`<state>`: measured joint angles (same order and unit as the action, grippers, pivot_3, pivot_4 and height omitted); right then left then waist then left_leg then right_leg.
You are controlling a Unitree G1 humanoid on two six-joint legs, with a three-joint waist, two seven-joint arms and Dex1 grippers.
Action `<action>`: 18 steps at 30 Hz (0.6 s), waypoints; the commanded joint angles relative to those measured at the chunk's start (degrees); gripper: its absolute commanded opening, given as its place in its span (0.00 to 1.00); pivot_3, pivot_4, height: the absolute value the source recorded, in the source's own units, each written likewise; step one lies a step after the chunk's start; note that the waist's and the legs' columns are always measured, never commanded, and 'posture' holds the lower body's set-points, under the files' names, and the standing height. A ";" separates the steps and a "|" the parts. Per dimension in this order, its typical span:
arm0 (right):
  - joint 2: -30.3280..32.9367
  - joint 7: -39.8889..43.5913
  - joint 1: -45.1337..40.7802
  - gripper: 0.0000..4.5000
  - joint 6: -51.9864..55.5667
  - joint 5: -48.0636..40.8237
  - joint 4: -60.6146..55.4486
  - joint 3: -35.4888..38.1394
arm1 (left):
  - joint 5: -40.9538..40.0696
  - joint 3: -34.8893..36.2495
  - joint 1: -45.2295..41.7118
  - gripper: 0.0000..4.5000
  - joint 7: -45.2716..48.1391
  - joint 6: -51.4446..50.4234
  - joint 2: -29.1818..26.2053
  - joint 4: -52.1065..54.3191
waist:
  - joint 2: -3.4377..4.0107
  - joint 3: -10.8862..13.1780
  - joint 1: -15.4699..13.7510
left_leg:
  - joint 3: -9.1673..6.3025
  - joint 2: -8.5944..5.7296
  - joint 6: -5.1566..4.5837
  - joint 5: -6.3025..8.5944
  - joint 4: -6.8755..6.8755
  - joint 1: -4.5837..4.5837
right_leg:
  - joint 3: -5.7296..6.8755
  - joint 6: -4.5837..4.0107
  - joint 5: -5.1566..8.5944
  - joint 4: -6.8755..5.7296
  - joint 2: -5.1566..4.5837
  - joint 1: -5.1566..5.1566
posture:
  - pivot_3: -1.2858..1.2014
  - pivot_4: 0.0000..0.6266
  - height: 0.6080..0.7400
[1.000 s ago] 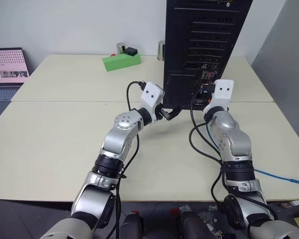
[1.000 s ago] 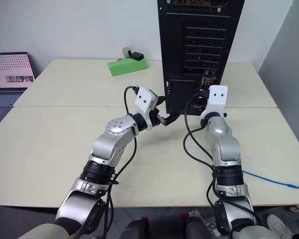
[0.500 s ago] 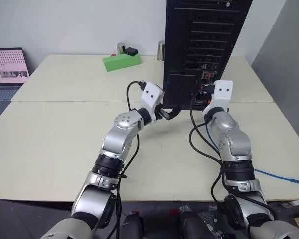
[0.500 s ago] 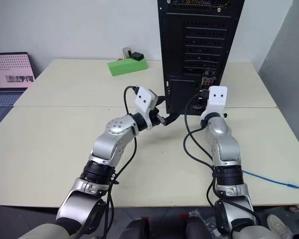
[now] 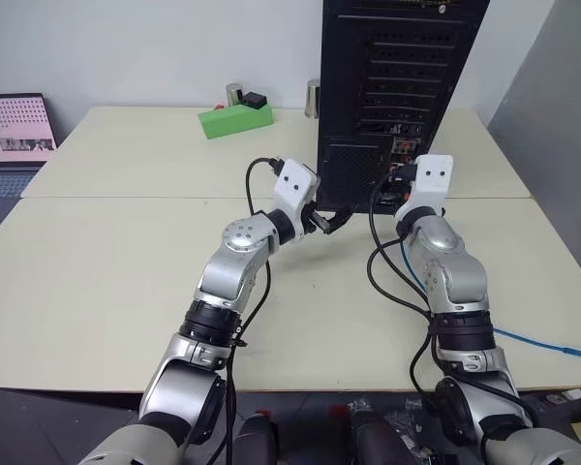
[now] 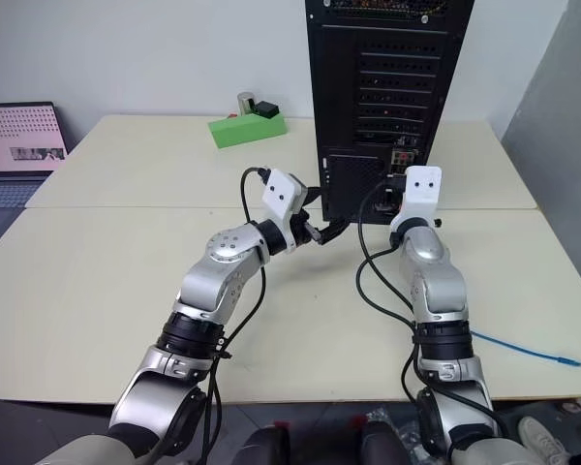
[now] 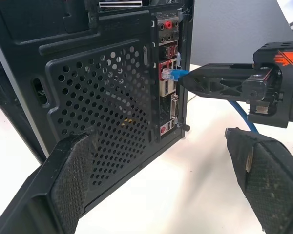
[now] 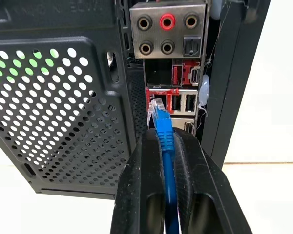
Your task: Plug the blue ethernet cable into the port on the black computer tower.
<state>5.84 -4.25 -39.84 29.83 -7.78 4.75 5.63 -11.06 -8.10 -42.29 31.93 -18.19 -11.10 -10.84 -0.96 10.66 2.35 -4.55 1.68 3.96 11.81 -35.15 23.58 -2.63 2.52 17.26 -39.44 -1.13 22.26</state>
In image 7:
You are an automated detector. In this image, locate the black computer tower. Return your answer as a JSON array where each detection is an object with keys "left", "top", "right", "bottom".
[{"left": 0, "top": 0, "right": 195, "bottom": 221}]

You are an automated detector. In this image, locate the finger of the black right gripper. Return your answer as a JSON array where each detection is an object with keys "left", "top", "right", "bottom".
[
  {"left": 179, "top": 70, "right": 268, "bottom": 101},
  {"left": 190, "top": 63, "right": 255, "bottom": 72}
]

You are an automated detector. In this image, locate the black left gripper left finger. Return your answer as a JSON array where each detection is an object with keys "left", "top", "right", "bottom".
[{"left": 0, "top": 127, "right": 101, "bottom": 234}]

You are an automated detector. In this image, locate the blue ethernet cable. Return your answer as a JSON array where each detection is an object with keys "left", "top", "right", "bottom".
[{"left": 161, "top": 68, "right": 260, "bottom": 135}]

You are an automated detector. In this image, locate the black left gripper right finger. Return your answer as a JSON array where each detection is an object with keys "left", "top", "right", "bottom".
[{"left": 224, "top": 126, "right": 293, "bottom": 234}]

